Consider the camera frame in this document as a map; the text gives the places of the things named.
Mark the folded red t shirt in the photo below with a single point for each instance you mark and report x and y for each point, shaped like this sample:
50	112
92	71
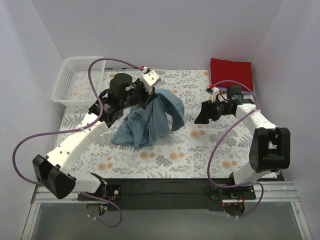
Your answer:
239	71

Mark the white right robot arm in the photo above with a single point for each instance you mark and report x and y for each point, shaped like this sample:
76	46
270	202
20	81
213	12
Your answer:
271	145

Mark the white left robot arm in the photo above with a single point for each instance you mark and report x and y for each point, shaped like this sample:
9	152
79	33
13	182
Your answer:
53	170

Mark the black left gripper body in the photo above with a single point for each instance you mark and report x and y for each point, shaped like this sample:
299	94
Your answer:
144	93

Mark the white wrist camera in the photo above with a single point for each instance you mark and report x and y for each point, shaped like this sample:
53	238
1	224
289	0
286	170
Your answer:
214	92
150	80

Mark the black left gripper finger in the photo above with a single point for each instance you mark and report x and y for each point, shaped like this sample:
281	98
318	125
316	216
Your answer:
147	102
153	94

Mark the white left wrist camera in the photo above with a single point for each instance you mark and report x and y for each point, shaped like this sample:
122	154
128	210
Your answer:
150	80

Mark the blue-grey t shirt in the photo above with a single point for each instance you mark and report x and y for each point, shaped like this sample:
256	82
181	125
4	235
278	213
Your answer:
143	127

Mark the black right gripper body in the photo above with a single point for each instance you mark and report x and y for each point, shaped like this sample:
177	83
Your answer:
213	110

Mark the folded lilac t shirt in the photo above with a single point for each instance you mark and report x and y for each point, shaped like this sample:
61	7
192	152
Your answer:
247	92

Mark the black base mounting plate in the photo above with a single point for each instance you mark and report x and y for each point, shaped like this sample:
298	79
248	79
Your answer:
172	194

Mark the white plastic mesh basket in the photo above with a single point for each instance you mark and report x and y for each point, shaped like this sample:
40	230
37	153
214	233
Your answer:
72	87

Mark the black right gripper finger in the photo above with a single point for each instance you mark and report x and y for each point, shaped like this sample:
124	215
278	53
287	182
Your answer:
206	107
203	118

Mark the aluminium extrusion rail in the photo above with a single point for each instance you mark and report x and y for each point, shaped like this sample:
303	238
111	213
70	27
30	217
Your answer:
276	215

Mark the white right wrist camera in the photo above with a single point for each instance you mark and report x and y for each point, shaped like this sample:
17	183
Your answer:
214	92

